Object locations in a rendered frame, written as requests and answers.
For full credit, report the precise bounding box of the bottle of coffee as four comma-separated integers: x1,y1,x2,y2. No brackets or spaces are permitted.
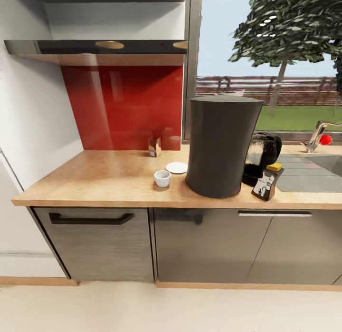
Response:
251,160,284,201

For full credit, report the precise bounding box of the coffee cup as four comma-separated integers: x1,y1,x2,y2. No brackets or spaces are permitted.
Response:
154,170,171,187

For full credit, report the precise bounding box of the electric kettle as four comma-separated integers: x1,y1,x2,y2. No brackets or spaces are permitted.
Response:
242,132,282,187

